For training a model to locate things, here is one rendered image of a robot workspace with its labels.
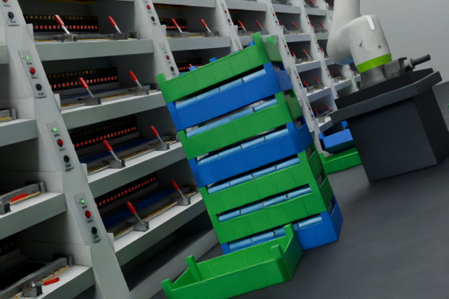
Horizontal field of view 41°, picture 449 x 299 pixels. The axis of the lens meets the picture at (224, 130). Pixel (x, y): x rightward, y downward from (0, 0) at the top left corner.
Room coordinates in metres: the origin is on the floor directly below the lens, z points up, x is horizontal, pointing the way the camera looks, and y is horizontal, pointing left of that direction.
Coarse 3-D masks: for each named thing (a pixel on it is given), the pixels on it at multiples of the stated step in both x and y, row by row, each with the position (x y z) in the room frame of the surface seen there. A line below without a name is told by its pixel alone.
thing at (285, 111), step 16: (256, 112) 1.52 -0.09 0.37; (272, 112) 1.51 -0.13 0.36; (288, 112) 1.50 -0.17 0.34; (224, 128) 1.55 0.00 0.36; (240, 128) 1.54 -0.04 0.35; (256, 128) 1.53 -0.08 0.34; (272, 128) 1.52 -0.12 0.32; (192, 144) 1.58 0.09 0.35; (208, 144) 1.56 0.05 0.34; (224, 144) 1.55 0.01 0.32
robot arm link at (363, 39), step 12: (348, 24) 2.11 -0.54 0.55; (360, 24) 2.08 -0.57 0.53; (372, 24) 2.08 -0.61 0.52; (348, 36) 2.12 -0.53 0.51; (360, 36) 2.08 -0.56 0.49; (372, 36) 2.07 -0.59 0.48; (384, 36) 2.10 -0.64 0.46; (348, 48) 2.15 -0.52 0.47; (360, 48) 2.09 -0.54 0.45; (372, 48) 2.07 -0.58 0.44; (384, 48) 2.08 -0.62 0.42; (360, 60) 2.09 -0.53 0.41; (372, 60) 2.07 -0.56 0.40; (384, 60) 2.07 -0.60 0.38; (360, 72) 2.12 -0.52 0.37
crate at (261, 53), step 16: (256, 48) 1.51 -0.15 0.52; (272, 48) 1.60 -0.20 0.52; (208, 64) 1.54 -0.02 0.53; (224, 64) 1.53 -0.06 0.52; (240, 64) 1.52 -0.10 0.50; (256, 64) 1.51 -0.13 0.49; (160, 80) 1.58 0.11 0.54; (176, 80) 1.57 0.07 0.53; (192, 80) 1.56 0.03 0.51; (208, 80) 1.55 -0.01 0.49; (224, 80) 1.55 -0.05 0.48; (176, 96) 1.57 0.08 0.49; (192, 96) 1.69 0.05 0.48
